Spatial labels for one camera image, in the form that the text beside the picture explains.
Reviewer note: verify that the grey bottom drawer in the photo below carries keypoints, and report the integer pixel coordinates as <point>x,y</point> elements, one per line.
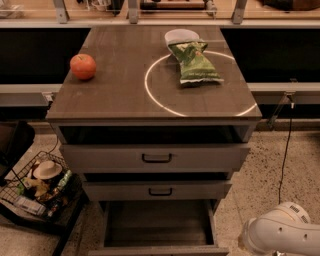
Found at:
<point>159,228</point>

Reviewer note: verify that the grey drawer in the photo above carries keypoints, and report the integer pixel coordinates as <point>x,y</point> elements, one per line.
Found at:
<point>159,228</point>
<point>156,190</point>
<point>154,158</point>

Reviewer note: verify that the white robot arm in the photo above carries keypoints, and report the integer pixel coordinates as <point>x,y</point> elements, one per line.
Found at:
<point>286,228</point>

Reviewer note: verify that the grey drawer cabinet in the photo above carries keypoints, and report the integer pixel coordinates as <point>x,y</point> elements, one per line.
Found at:
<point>136,98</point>

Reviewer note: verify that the grey top drawer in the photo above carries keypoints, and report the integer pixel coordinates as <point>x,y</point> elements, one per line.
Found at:
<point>154,158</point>

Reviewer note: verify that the grey middle drawer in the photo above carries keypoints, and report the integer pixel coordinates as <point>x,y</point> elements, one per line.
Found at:
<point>156,190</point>

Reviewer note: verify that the green chip bag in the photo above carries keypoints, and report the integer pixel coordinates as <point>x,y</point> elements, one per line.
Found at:
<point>194,66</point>

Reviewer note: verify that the red apple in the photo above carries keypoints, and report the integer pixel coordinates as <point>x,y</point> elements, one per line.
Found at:
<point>83,66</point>

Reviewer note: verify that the green bottle in basket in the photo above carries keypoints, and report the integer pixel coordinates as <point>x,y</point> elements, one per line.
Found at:
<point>63,182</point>

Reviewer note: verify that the small white upturned bowl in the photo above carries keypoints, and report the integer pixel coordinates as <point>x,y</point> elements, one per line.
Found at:
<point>47,170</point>

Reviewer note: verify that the white packet in basket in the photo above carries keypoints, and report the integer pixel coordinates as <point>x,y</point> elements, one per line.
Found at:
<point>30,206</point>

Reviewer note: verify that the black wire basket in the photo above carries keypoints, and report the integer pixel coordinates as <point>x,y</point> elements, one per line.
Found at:
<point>23,183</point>

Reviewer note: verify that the grey metal shelf rail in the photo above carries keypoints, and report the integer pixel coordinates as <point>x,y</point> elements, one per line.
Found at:
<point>27,95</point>

